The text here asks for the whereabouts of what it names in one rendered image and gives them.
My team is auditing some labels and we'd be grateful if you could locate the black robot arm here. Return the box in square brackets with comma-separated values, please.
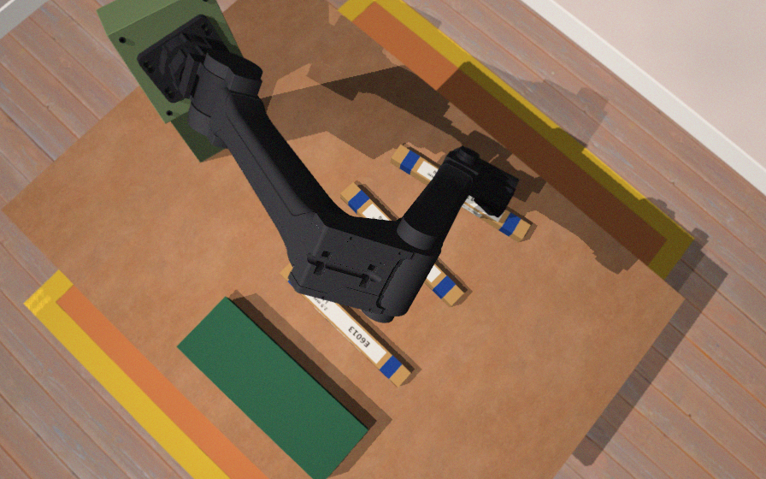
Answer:
[137, 15, 519, 323]

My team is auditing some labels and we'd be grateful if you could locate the tan box with white label and blue bands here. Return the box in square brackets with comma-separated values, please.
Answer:
[340, 182, 464, 308]

